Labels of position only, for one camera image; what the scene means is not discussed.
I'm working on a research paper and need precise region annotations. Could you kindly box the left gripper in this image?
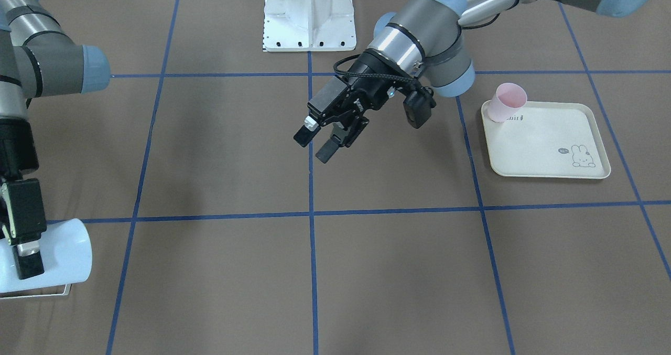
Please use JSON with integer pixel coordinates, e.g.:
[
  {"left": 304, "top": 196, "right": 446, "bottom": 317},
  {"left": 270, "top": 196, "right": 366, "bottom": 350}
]
[{"left": 293, "top": 51, "right": 436, "bottom": 164}]

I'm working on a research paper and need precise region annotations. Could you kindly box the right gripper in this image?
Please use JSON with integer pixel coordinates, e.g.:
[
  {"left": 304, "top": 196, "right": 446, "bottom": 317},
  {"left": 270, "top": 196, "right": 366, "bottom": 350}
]
[{"left": 1, "top": 119, "right": 47, "bottom": 280}]

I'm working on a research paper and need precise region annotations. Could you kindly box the pink plastic cup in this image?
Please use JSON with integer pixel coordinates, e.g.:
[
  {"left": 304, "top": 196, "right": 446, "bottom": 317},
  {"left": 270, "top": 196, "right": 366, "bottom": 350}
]
[{"left": 486, "top": 82, "right": 528, "bottom": 123}]

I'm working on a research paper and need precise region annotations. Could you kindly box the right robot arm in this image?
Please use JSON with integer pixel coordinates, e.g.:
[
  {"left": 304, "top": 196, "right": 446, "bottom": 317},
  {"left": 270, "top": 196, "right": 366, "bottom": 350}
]
[{"left": 1, "top": 0, "right": 111, "bottom": 281}]

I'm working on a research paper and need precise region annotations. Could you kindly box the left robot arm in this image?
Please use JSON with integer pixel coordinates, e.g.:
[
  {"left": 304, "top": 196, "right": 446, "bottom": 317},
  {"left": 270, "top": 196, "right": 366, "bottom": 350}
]
[{"left": 293, "top": 0, "right": 649, "bottom": 163}]

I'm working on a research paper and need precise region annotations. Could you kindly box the white plastic tray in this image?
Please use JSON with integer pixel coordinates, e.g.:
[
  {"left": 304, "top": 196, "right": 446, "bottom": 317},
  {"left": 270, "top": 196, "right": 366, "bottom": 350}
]
[{"left": 481, "top": 101, "right": 611, "bottom": 180}]

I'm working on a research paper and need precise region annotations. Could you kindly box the white wire cup rack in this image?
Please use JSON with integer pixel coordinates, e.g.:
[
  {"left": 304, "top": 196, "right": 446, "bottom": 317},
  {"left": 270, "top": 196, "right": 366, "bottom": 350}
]
[{"left": 1, "top": 284, "right": 72, "bottom": 300}]

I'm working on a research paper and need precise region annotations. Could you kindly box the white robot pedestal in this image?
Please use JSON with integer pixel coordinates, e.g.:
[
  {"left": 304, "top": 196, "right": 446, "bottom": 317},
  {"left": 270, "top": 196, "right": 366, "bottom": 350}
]
[{"left": 262, "top": 0, "right": 357, "bottom": 52}]

